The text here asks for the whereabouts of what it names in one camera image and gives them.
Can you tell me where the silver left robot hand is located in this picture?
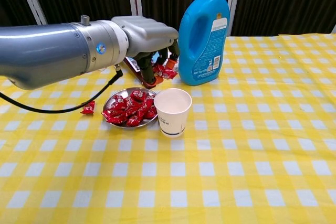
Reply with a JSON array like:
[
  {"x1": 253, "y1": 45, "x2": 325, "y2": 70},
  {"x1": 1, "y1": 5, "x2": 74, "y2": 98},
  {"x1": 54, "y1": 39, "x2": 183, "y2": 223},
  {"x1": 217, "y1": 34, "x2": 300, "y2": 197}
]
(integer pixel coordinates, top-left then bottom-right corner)
[{"x1": 111, "y1": 15, "x2": 182, "y2": 90}]

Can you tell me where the white paper cup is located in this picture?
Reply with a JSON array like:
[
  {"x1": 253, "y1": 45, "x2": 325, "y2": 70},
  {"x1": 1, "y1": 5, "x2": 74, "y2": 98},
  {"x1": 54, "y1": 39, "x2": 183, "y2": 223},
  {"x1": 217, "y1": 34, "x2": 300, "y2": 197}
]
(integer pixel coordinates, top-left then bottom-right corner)
[{"x1": 153, "y1": 88, "x2": 193, "y2": 138}]

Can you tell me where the metal dish of candies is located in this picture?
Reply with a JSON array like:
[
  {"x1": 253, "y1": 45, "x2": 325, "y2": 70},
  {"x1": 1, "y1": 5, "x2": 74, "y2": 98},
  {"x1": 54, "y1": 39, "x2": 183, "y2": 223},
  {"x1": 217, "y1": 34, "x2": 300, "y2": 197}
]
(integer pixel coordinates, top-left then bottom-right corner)
[{"x1": 102, "y1": 87, "x2": 160, "y2": 129}]

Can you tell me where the building photo postcard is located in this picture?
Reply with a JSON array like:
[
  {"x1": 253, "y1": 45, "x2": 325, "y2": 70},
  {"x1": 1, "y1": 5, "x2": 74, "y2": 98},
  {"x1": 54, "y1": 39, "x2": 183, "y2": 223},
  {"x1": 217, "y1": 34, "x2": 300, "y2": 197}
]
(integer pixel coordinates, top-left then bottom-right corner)
[{"x1": 125, "y1": 55, "x2": 141, "y2": 72}]

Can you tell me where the blue detergent pump bottle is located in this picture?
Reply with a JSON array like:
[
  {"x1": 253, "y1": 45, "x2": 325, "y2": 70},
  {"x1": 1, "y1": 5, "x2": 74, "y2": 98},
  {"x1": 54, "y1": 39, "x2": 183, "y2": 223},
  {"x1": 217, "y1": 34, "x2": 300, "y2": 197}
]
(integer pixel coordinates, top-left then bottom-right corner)
[{"x1": 177, "y1": 0, "x2": 231, "y2": 86}]

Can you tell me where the yellow white checked tablecloth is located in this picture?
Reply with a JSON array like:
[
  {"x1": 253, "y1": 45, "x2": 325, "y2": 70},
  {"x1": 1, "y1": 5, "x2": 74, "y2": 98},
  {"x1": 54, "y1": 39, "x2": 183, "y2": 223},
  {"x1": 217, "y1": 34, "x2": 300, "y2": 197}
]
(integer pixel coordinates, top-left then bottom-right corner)
[{"x1": 0, "y1": 34, "x2": 336, "y2": 224}]

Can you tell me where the black left hand cable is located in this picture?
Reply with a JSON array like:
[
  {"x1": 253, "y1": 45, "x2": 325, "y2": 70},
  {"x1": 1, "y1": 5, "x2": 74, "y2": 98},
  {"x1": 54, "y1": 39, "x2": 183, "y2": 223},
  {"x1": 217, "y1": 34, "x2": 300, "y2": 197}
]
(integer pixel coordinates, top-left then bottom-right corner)
[{"x1": 0, "y1": 64, "x2": 124, "y2": 114}]

